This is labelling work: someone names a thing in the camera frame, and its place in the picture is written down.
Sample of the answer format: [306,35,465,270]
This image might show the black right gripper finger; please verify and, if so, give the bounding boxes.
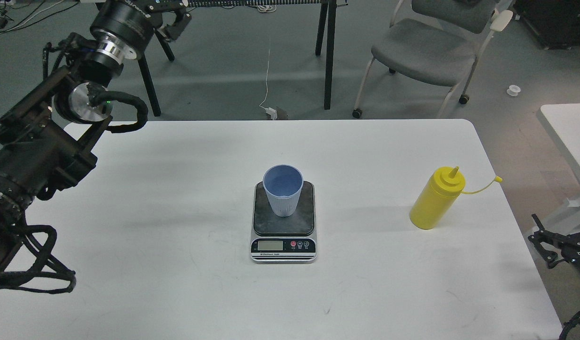
[528,213,567,269]

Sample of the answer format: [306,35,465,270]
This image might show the yellow squeeze bottle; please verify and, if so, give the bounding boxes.
[409,166,503,230]

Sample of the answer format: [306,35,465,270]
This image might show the blue ribbed plastic cup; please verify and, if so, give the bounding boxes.
[263,164,304,217]

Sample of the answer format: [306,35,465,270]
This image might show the cables on floor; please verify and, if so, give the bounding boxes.
[0,0,80,33]

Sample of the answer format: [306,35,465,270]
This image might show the white plastic spool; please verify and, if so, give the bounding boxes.
[506,85,521,97]

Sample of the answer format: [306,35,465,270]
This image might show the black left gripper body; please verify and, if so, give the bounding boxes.
[90,0,163,60]

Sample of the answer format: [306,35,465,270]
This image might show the black cabinet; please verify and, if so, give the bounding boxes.
[512,0,580,50]

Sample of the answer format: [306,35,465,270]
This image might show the black-legged table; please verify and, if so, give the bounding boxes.
[95,0,350,117]

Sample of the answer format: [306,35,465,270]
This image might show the digital kitchen scale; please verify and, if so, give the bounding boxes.
[249,181,318,264]

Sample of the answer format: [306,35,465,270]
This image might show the grey office chair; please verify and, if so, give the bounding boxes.
[352,0,514,119]

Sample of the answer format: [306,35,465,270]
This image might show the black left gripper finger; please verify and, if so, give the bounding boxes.
[154,8,192,43]

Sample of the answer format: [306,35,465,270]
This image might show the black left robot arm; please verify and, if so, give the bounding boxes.
[0,0,191,294]

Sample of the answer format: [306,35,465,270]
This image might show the white cable with plug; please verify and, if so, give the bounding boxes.
[260,47,289,120]

